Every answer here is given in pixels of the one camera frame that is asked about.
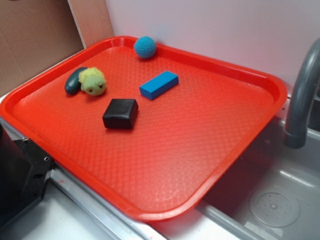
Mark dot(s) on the green plush animal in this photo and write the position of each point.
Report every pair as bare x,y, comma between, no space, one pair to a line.
92,81

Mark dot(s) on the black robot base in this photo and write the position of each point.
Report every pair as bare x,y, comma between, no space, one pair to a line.
24,172

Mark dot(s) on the grey toy faucet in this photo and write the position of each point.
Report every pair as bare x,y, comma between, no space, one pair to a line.
304,107

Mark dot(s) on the brown cardboard panel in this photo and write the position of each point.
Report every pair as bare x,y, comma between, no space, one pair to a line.
37,34

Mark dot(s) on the dark green toy cucumber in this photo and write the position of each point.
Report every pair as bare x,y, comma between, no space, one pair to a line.
72,84

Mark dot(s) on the blue rectangular block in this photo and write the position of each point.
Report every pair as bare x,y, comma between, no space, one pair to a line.
159,85

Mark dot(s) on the teal knitted ball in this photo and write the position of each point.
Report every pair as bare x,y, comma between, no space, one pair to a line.
145,47

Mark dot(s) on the red plastic tray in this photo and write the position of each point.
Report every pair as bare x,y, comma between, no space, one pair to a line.
181,143

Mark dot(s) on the black rectangular block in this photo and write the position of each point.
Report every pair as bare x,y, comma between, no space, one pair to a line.
121,113

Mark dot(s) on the grey toy sink basin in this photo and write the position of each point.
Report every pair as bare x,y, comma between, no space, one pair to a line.
271,192

